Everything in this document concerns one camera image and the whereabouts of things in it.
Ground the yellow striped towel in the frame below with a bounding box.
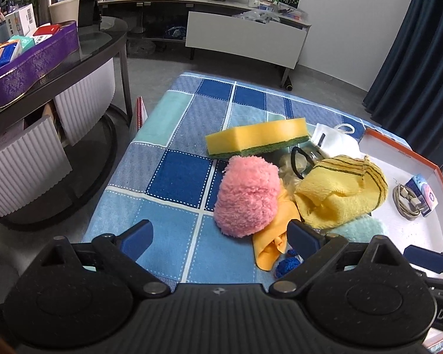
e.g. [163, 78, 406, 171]
[293, 155, 388, 229]

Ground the dark blue curtain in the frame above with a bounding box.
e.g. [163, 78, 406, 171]
[364, 0, 443, 170]

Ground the metal thermos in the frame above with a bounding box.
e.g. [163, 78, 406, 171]
[37, 0, 58, 26]

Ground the blue crochet piece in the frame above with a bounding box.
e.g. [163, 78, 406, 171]
[273, 249, 303, 279]

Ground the white face mask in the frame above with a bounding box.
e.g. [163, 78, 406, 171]
[310, 122, 363, 159]

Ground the blue checked tablecloth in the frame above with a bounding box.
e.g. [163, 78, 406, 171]
[85, 72, 410, 284]

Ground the grey coiled cable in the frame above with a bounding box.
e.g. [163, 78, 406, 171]
[392, 180, 427, 218]

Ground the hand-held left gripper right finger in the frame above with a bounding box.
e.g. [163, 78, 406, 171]
[269, 219, 414, 297]

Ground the white box with barcode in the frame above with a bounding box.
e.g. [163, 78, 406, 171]
[5, 4, 37, 37]

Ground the black hair tie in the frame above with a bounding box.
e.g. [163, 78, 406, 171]
[290, 146, 325, 179]

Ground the pink fluffy cloth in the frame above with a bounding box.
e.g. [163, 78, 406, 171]
[213, 155, 281, 237]

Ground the pile of small clutter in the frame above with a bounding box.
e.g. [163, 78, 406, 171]
[232, 2, 311, 26]

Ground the blue and white packet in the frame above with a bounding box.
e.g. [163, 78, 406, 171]
[0, 42, 23, 72]

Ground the white tv console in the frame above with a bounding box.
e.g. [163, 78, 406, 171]
[98, 0, 312, 82]

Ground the cream scrunchie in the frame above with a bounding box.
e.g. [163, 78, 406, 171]
[278, 149, 320, 192]

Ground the round black glass table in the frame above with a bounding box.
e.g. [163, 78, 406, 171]
[0, 18, 130, 231]

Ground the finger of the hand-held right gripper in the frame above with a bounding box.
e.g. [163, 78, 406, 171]
[403, 245, 443, 277]

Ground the red and white box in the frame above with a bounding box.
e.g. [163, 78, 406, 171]
[33, 24, 61, 45]

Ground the red notebook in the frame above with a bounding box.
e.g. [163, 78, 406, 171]
[135, 96, 149, 133]

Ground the white box with orange rim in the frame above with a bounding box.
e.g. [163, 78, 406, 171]
[356, 128, 443, 277]

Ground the black stand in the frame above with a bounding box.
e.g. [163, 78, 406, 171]
[77, 0, 102, 27]

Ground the orange cloth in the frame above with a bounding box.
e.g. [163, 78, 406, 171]
[252, 182, 303, 271]

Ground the yellow and green sponge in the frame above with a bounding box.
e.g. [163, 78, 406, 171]
[206, 117, 311, 158]

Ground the white plant pot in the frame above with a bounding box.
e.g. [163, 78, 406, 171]
[50, 0, 82, 26]

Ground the teal fluffy cloth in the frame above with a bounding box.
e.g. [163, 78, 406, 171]
[325, 217, 390, 244]

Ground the purple patterned tray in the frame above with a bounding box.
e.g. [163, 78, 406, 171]
[0, 20, 80, 111]

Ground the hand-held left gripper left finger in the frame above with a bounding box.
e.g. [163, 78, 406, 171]
[40, 219, 172, 297]

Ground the white ribbed drawer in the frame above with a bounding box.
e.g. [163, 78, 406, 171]
[0, 114, 72, 222]
[53, 57, 117, 146]

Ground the blue tissue pack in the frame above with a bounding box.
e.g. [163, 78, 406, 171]
[406, 175, 439, 217]

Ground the teal small box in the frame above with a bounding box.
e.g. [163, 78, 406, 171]
[9, 36, 35, 50]

